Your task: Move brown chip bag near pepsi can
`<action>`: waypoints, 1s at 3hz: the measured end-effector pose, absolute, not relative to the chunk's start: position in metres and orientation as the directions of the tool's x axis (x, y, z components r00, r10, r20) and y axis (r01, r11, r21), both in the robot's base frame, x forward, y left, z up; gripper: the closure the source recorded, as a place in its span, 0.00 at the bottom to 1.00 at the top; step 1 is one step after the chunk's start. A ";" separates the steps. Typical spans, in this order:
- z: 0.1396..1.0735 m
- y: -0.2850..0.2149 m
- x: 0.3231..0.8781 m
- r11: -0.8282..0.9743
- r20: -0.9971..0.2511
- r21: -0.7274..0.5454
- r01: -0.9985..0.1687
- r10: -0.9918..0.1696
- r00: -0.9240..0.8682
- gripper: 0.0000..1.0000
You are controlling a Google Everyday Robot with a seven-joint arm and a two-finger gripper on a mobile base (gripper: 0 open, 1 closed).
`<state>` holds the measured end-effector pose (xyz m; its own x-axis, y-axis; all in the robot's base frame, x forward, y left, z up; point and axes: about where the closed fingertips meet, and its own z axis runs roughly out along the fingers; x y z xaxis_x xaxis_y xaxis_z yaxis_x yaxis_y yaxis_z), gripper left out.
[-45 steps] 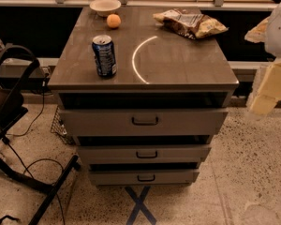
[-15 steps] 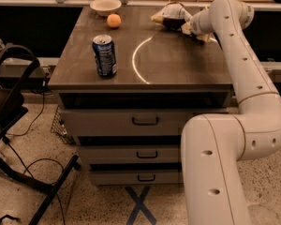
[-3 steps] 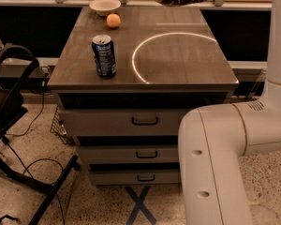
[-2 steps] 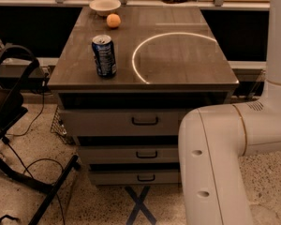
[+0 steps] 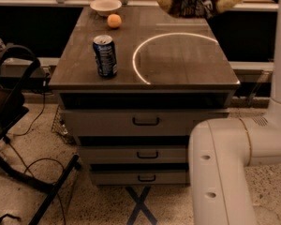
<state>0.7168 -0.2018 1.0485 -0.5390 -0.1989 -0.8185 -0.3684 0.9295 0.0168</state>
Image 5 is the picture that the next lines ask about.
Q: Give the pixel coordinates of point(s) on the grey drawer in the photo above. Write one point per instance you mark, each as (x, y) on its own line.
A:
(87, 123)
(115, 178)
(133, 154)

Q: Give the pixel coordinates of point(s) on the middle grey drawer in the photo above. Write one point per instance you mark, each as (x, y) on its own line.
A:
(133, 154)

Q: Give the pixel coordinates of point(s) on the white bowl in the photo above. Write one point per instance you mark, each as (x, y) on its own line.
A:
(105, 8)

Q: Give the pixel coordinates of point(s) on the grey drawer cabinet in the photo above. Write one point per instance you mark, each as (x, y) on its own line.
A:
(162, 64)

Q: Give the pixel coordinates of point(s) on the top grey drawer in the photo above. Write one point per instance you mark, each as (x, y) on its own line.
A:
(87, 123)

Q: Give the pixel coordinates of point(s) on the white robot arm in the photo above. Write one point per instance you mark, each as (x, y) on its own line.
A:
(220, 149)

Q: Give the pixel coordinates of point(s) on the black chair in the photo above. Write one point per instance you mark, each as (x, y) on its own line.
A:
(12, 110)

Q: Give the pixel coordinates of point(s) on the wire mesh basket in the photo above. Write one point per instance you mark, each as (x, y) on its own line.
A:
(59, 128)

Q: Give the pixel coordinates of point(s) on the bottom grey drawer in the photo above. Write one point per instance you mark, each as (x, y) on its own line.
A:
(115, 178)

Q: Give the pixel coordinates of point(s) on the blue tape cross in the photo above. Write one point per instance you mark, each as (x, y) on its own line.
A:
(140, 206)

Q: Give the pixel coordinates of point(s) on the blue pepsi can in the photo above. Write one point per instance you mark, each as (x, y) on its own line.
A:
(105, 56)

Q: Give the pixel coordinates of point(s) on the orange fruit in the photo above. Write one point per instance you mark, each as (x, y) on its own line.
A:
(114, 21)

